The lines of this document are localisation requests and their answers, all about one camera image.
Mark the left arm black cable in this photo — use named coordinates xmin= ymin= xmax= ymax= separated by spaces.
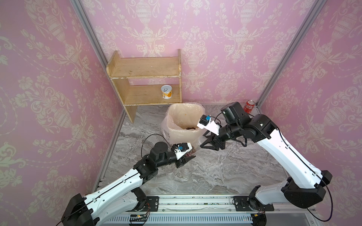
xmin=140 ymin=133 xmax=174 ymax=159

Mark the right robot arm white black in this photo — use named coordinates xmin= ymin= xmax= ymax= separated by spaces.
xmin=197 ymin=102 xmax=332 ymax=211

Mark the clear plastic bin liner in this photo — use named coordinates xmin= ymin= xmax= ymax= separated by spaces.
xmin=161 ymin=102 xmax=208 ymax=149

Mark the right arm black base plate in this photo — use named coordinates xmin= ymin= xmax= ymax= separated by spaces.
xmin=232 ymin=195 xmax=274 ymax=212

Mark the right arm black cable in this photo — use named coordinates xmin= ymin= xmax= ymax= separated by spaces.
xmin=275 ymin=128 xmax=334 ymax=222

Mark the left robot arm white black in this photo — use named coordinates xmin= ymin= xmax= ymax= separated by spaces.
xmin=60 ymin=142 xmax=193 ymax=226

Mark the clear jar flower tea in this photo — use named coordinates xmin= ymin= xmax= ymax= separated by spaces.
xmin=187 ymin=136 xmax=206 ymax=156

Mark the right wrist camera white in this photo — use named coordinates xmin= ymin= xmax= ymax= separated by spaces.
xmin=197 ymin=115 xmax=221 ymax=136

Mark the wooden two-tier shelf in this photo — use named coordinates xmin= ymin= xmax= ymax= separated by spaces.
xmin=106 ymin=49 xmax=183 ymax=123

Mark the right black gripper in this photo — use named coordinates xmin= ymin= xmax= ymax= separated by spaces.
xmin=200 ymin=123 xmax=243 ymax=152

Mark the yellow white can on shelf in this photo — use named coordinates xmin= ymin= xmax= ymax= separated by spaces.
xmin=161 ymin=85 xmax=173 ymax=99

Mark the small circuit board with wires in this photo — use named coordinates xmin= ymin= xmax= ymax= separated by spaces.
xmin=129 ymin=213 xmax=150 ymax=226

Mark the red cola can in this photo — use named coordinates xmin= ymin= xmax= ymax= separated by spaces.
xmin=244 ymin=100 xmax=255 ymax=114

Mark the aluminium mounting rail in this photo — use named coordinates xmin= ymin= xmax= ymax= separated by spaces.
xmin=104 ymin=195 xmax=322 ymax=226

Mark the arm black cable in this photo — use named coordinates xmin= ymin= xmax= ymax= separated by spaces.
xmin=275 ymin=128 xmax=334 ymax=222
xmin=140 ymin=133 xmax=174 ymax=159

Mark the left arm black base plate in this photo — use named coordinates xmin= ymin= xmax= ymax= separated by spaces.
xmin=133 ymin=196 xmax=159 ymax=212

